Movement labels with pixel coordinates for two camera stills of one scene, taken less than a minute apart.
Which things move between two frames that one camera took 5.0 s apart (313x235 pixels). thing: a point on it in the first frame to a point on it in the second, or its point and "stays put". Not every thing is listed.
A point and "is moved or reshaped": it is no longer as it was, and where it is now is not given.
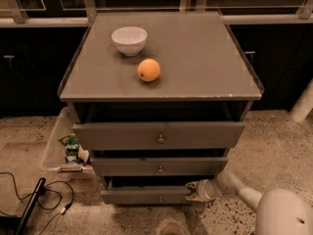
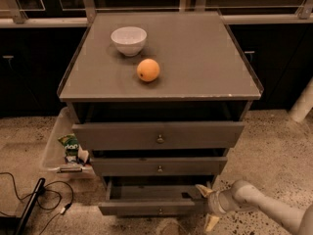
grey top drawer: [158, 135] stays put
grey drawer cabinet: [157, 99] stays put
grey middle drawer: [121, 166] stays put
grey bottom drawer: [145, 195] is moved or reshaped
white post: [304, 105] stays put
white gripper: [207, 190] to [214, 201]
